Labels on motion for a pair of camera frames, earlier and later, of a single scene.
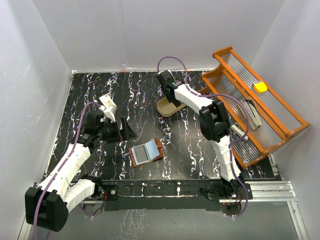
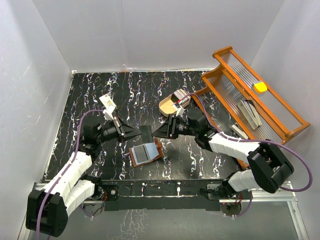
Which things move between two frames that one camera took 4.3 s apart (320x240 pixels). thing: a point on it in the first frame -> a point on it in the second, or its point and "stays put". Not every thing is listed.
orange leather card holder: [146, 153] stays put
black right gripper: [172, 99] -> [168, 129]
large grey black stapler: [254, 118] stays put
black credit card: [140, 153] stays put
